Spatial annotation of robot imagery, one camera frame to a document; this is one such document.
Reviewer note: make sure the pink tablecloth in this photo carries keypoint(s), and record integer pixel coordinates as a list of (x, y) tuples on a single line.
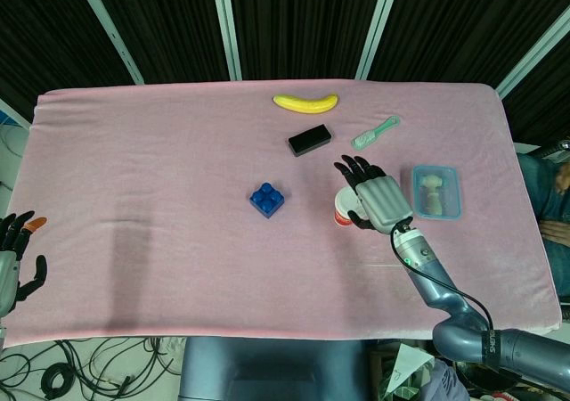
[(178, 196)]

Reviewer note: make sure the person in blue jeans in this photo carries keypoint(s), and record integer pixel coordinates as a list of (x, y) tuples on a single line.
[(548, 187)]

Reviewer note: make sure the blue building block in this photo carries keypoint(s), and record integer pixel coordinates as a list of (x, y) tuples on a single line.
[(267, 202)]

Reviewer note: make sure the blue-grey robot torso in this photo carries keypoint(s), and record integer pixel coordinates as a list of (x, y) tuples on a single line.
[(267, 365)]

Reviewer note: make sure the white paper sheet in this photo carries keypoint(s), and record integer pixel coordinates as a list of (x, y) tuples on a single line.
[(405, 365)]

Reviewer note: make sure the beige figurine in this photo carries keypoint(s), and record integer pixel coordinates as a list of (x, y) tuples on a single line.
[(432, 196)]

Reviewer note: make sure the yellow banana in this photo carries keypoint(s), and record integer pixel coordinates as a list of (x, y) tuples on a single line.
[(305, 104)]

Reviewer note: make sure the mint green brush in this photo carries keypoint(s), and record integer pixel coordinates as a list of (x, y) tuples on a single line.
[(365, 141)]

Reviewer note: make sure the pale green frame post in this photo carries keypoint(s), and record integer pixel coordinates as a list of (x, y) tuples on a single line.
[(534, 49), (13, 113), (378, 22), (111, 31), (227, 27)]

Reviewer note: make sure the clear container teal rim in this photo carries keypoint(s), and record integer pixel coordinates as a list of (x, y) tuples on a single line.
[(456, 205)]

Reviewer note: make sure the black rectangular box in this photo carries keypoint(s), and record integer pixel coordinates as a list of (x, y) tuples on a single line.
[(309, 140)]

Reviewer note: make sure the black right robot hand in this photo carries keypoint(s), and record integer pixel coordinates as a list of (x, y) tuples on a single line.
[(383, 200)]

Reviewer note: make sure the translucent white straw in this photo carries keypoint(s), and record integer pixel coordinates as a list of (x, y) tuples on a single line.
[(383, 265)]

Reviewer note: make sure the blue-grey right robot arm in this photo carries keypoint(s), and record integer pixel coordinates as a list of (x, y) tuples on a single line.
[(445, 298)]

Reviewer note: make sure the red and white cup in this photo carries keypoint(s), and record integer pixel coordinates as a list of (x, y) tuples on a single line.
[(345, 202)]

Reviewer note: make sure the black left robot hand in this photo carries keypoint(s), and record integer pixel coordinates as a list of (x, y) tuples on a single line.
[(6, 272)]

